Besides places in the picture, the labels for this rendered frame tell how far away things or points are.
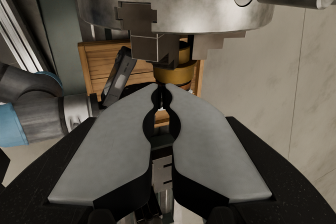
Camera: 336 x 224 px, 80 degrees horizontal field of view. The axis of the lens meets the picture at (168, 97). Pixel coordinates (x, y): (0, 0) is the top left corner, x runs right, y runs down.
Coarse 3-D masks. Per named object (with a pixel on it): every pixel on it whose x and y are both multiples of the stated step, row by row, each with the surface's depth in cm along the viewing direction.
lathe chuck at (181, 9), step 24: (96, 0) 24; (120, 0) 22; (144, 0) 21; (168, 0) 21; (192, 0) 21; (216, 0) 21; (96, 24) 25; (120, 24) 23; (168, 24) 22; (192, 24) 22; (216, 24) 22; (240, 24) 24; (264, 24) 27
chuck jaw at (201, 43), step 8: (240, 32) 38; (192, 40) 38; (200, 40) 37; (208, 40) 38; (216, 40) 38; (192, 48) 38; (200, 48) 38; (208, 48) 39; (216, 48) 39; (192, 56) 39; (200, 56) 39
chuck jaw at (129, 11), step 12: (120, 12) 23; (132, 12) 23; (144, 12) 22; (156, 12) 22; (132, 24) 23; (144, 24) 23; (132, 36) 26; (144, 36) 25; (156, 36) 25; (168, 36) 29; (132, 48) 27; (144, 48) 26; (156, 48) 25; (168, 48) 30; (156, 60) 26; (168, 60) 31
